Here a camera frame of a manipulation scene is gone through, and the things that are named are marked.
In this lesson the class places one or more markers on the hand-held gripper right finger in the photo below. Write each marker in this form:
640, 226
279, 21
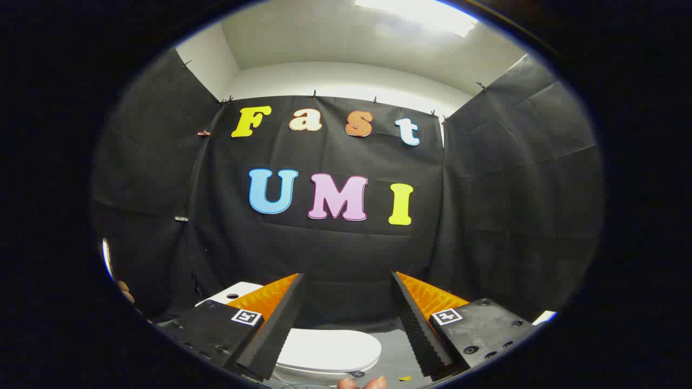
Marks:
416, 324

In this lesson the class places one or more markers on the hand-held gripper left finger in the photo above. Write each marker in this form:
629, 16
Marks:
281, 324

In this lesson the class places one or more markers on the white toilet tank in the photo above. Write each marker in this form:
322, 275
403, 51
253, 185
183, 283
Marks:
238, 289

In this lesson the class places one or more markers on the white toilet seat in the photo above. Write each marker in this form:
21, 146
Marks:
313, 375

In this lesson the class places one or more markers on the black backdrop cloth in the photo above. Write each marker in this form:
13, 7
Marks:
335, 254

